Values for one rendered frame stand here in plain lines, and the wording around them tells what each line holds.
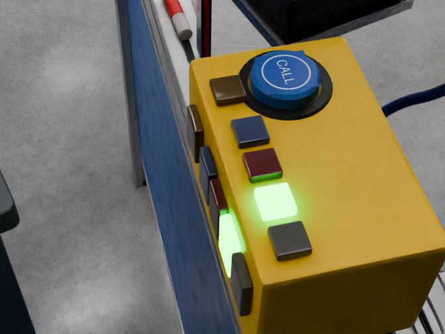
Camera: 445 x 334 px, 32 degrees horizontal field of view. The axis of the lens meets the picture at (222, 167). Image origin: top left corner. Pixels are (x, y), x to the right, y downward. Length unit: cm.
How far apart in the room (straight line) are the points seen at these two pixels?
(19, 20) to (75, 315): 92
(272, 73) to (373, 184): 9
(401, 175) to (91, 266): 127
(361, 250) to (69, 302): 126
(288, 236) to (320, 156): 6
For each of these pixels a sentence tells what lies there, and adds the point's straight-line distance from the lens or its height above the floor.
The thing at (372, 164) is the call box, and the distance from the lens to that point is 42.
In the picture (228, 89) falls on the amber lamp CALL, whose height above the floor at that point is 108.
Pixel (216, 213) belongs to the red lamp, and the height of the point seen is 105.
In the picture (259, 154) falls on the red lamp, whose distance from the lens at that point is 40.
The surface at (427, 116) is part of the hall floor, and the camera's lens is 196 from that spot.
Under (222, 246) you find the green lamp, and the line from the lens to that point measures 41.
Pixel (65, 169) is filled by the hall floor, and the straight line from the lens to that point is 180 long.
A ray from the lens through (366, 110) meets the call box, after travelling 44.
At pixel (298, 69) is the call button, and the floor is 108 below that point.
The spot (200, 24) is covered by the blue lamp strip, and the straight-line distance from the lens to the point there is 73.
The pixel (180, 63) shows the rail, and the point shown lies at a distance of 76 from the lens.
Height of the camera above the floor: 139
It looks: 51 degrees down
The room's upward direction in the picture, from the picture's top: 2 degrees clockwise
